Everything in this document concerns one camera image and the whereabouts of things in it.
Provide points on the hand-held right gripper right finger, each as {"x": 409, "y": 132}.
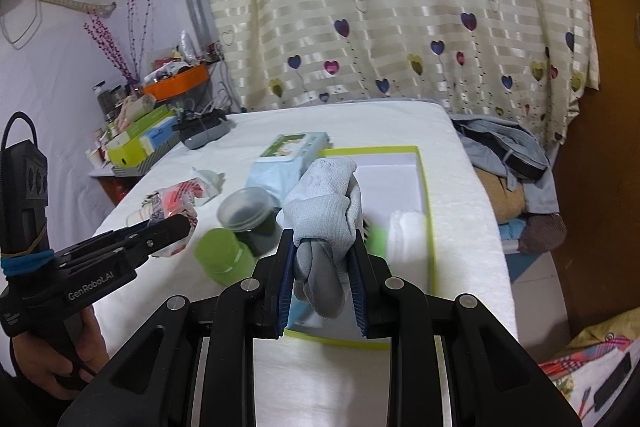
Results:
{"x": 359, "y": 292}

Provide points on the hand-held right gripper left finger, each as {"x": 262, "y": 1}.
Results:
{"x": 285, "y": 277}

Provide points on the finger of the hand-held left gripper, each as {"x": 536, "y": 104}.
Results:
{"x": 117, "y": 239}
{"x": 170, "y": 232}

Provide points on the green cloth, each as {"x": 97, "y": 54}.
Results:
{"x": 378, "y": 242}

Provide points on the grey white sock bundle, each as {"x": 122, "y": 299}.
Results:
{"x": 320, "y": 217}

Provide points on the white towel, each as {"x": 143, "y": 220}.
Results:
{"x": 407, "y": 232}

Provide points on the green-edged cardboard box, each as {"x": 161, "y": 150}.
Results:
{"x": 390, "y": 177}

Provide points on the person's left hand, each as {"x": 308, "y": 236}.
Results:
{"x": 40, "y": 367}

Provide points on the green lidded cream jar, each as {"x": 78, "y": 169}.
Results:
{"x": 220, "y": 252}

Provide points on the blue elastic band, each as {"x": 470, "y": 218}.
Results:
{"x": 25, "y": 263}

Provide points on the stack of green boxes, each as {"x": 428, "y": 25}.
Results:
{"x": 150, "y": 162}

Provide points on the dark jar with frosted lid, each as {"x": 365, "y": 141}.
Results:
{"x": 245, "y": 207}

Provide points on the small white cup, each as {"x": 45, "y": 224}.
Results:
{"x": 96, "y": 158}

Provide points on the lime green cardboard box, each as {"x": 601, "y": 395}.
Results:
{"x": 125, "y": 154}

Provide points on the blue white tissue box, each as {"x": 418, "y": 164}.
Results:
{"x": 160, "y": 137}

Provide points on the grey black headset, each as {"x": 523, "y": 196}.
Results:
{"x": 202, "y": 137}

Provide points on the light blue wet wipes pack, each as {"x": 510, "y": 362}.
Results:
{"x": 280, "y": 172}

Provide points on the flat green box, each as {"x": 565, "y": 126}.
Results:
{"x": 150, "y": 119}

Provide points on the pink plush toy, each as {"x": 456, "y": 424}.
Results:
{"x": 120, "y": 117}

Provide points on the beige rolled cloth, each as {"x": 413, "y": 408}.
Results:
{"x": 142, "y": 106}

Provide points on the dark glass jar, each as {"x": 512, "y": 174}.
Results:
{"x": 102, "y": 99}

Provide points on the orange basket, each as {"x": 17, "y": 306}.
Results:
{"x": 175, "y": 87}

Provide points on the white textured table cover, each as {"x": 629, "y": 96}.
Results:
{"x": 350, "y": 127}

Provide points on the brown cloth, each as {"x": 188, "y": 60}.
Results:
{"x": 500, "y": 199}

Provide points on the pile of clutter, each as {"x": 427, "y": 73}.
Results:
{"x": 175, "y": 62}

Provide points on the dark mesh cloth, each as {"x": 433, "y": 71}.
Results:
{"x": 542, "y": 232}

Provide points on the purple flower branches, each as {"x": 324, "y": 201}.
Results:
{"x": 102, "y": 34}

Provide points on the grey clothes pile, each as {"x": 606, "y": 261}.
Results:
{"x": 500, "y": 137}

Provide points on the floral bedding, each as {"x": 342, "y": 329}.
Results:
{"x": 575, "y": 367}

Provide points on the wooden wardrobe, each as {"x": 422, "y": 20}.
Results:
{"x": 610, "y": 157}

